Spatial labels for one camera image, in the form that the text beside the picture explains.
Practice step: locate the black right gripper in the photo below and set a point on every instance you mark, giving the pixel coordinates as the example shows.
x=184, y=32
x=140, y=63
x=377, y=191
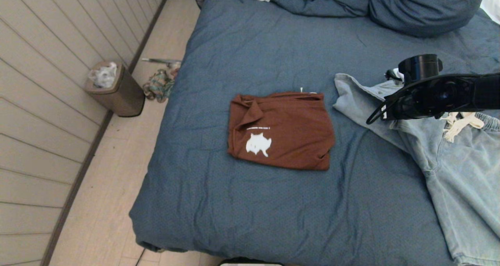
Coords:
x=429, y=98

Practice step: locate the light blue denim shorts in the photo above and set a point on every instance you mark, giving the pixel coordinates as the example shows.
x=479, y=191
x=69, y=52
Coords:
x=461, y=180

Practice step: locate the rust brown folded garment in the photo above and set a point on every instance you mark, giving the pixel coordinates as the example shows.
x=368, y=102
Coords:
x=289, y=141

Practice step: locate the blue pillow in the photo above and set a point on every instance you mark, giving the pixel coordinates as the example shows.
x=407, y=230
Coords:
x=425, y=8

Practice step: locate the bunched blue duvet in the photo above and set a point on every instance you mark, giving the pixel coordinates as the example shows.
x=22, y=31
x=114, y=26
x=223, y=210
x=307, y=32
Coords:
x=320, y=0

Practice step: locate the blue bed sheet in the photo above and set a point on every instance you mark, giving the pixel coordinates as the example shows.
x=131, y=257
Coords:
x=293, y=219

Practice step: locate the white pillow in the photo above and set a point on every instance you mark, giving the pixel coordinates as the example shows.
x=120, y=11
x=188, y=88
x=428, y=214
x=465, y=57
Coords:
x=493, y=2

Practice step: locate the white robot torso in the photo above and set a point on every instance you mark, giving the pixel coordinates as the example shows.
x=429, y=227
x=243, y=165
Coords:
x=250, y=264

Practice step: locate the colourful crumpled cloth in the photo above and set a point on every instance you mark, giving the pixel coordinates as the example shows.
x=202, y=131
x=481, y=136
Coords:
x=158, y=85

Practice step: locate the grey metal rod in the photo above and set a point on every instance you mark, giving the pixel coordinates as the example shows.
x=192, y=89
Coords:
x=160, y=60

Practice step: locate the brown trash bin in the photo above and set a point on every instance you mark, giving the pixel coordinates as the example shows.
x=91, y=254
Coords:
x=127, y=98

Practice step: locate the white plastic bin bag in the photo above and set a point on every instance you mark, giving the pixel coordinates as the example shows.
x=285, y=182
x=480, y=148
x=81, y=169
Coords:
x=104, y=77

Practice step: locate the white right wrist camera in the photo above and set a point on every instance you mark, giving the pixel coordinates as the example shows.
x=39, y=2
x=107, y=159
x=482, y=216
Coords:
x=397, y=75

